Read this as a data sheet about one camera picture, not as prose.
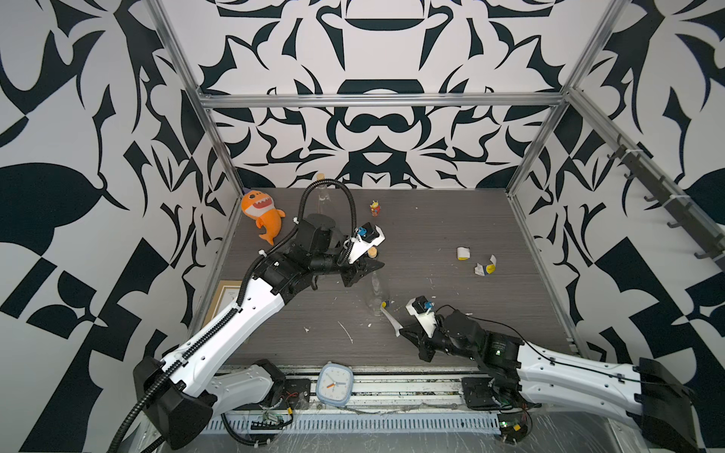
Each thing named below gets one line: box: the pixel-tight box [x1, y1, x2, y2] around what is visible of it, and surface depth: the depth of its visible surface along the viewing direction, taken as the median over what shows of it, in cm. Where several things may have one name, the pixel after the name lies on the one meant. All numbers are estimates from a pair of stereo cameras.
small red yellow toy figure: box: [370, 200, 382, 218], surface depth 110 cm
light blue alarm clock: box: [315, 361, 355, 407], surface depth 75 cm
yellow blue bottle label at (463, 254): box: [456, 246, 471, 262], surface depth 102 cm
